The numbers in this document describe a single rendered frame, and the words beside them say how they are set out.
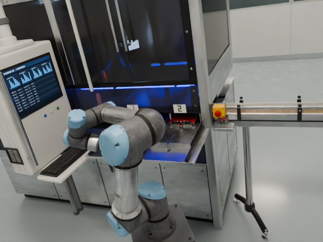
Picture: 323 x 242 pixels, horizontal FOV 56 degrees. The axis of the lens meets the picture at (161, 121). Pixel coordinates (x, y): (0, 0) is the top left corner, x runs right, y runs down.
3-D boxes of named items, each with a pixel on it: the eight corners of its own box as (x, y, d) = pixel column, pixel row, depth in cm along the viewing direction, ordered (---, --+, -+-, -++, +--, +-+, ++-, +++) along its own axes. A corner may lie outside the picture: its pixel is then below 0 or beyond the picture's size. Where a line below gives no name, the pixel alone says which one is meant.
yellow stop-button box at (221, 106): (215, 113, 197) (214, 102, 194) (226, 113, 194) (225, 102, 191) (213, 117, 190) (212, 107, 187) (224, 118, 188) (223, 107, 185)
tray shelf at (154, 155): (120, 123, 229) (119, 121, 229) (211, 125, 203) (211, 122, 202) (85, 158, 190) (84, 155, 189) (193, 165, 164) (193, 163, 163)
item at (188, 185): (75, 149, 392) (55, 84, 355) (238, 158, 315) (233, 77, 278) (18, 200, 309) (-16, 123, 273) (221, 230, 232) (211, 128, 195)
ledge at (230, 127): (216, 121, 207) (216, 118, 207) (235, 121, 202) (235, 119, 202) (212, 130, 196) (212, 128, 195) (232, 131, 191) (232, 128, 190)
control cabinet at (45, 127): (63, 136, 239) (29, 36, 207) (82, 138, 231) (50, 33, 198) (11, 174, 199) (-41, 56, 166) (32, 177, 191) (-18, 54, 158)
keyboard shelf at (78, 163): (73, 143, 230) (72, 140, 229) (103, 146, 218) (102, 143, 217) (28, 178, 194) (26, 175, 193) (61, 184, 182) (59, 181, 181)
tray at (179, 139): (167, 122, 214) (167, 117, 213) (204, 122, 204) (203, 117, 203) (150, 147, 186) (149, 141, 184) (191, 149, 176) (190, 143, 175)
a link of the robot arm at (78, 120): (87, 102, 128) (87, 120, 136) (62, 112, 122) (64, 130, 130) (97, 113, 124) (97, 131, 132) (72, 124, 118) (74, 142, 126)
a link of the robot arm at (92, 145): (86, 152, 130) (91, 147, 138) (96, 154, 130) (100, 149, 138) (89, 135, 129) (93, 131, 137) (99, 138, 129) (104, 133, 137)
